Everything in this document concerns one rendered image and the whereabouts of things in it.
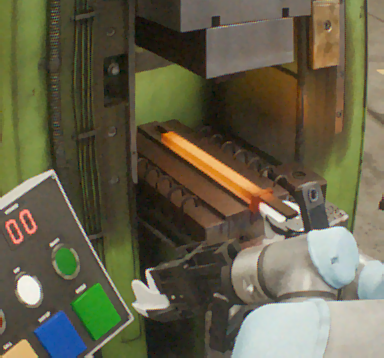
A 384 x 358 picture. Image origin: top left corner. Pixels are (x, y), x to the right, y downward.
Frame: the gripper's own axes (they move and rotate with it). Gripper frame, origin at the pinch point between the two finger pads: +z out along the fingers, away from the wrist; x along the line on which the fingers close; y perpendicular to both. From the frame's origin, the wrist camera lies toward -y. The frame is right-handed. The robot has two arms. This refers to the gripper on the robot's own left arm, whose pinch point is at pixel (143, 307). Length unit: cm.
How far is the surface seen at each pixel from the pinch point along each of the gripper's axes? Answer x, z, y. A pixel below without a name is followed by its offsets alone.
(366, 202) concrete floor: -227, 80, -74
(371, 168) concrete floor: -262, 89, -69
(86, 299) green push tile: 0.8, 10.4, 2.8
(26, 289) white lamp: 10.6, 10.8, 9.7
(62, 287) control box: 3.4, 11.2, 6.5
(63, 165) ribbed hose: -19.8, 23.7, 20.7
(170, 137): -59, 32, 13
